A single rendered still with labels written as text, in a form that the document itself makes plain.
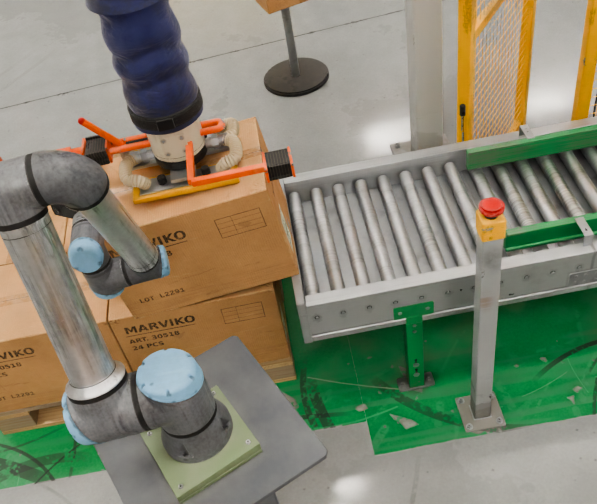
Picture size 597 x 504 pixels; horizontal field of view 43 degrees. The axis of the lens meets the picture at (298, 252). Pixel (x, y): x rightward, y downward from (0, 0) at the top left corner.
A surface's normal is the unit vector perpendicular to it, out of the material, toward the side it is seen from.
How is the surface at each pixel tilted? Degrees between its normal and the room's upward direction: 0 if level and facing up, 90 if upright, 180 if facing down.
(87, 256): 84
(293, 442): 0
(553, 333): 0
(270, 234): 90
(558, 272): 90
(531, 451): 0
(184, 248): 90
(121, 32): 77
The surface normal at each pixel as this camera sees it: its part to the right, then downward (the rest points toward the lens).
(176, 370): -0.11, -0.73
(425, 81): 0.13, 0.69
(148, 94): -0.13, 0.52
